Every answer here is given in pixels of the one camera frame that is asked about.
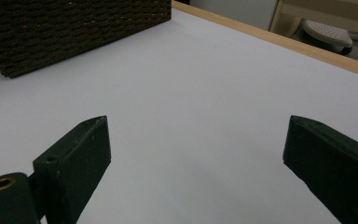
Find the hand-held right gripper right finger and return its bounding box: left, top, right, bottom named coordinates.
left=282, top=115, right=358, bottom=224

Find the brown woven basket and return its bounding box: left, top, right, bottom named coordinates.
left=0, top=0, right=172, bottom=78

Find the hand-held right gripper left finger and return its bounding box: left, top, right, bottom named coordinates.
left=32, top=115, right=112, bottom=224

